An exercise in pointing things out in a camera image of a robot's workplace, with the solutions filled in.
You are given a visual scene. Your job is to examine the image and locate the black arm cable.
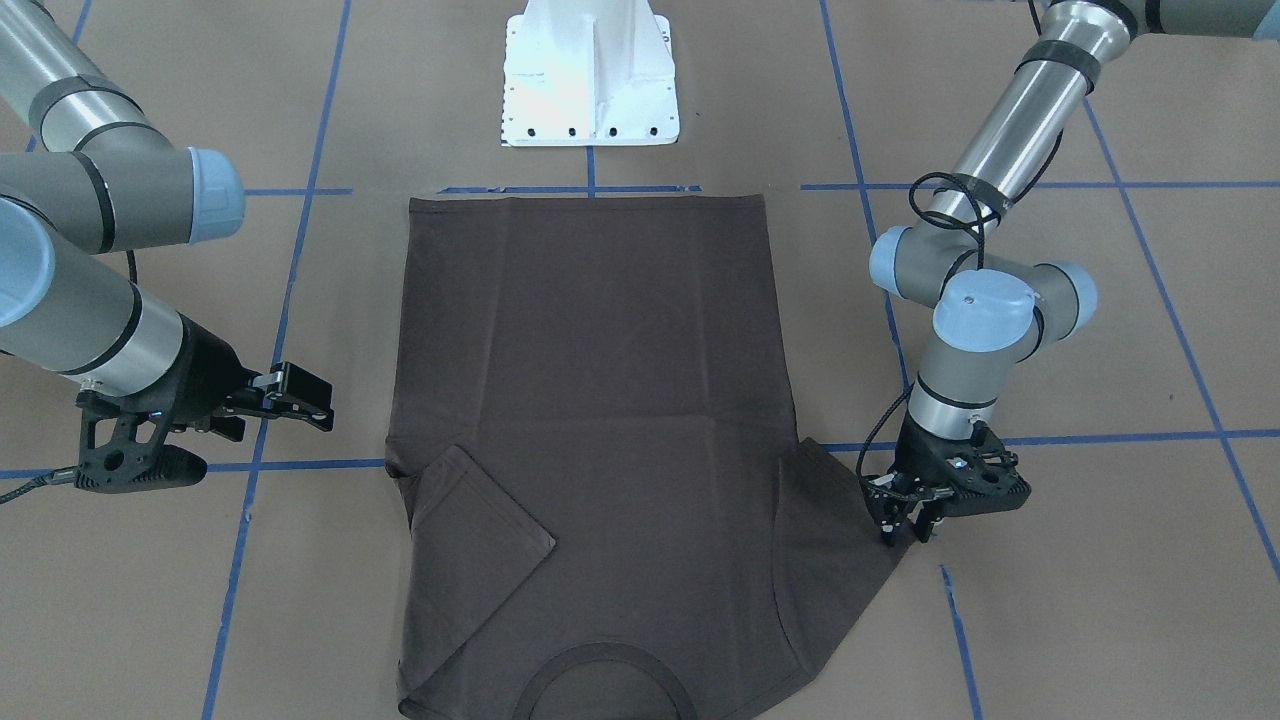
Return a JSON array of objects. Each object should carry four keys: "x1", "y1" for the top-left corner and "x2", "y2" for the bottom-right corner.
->
[{"x1": 855, "y1": 129, "x2": 1061, "y2": 480}]

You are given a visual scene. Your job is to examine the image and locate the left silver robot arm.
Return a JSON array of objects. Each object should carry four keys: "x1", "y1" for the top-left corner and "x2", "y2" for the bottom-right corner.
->
[{"x1": 860, "y1": 1, "x2": 1277, "y2": 546}]

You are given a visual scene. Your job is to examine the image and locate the dark brown t-shirt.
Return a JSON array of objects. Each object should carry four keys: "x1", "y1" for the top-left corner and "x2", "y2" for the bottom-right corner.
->
[{"x1": 387, "y1": 196, "x2": 902, "y2": 719}]

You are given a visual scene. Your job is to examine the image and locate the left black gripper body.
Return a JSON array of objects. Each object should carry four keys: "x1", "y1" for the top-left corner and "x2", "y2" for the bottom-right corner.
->
[{"x1": 861, "y1": 416, "x2": 1012, "y2": 512}]

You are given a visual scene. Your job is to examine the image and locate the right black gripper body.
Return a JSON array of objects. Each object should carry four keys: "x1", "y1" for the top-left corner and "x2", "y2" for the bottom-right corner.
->
[{"x1": 165, "y1": 318, "x2": 257, "y2": 441}]

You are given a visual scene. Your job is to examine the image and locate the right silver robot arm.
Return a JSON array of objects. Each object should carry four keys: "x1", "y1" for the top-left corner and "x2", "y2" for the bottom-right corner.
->
[{"x1": 3, "y1": 1, "x2": 334, "y2": 441}]

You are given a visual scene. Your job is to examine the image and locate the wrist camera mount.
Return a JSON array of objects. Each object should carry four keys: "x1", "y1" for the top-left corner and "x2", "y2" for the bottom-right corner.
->
[
  {"x1": 72, "y1": 389, "x2": 209, "y2": 495},
  {"x1": 940, "y1": 452, "x2": 1032, "y2": 518}
]

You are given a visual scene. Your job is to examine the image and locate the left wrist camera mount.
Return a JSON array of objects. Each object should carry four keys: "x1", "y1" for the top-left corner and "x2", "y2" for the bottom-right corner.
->
[{"x1": 940, "y1": 452, "x2": 1032, "y2": 518}]

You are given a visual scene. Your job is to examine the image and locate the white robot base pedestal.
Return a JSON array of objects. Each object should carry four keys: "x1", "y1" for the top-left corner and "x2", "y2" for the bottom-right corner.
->
[{"x1": 500, "y1": 1, "x2": 681, "y2": 149}]

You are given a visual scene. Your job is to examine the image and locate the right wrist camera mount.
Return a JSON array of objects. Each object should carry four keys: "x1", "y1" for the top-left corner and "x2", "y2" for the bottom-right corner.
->
[{"x1": 72, "y1": 389, "x2": 209, "y2": 495}]

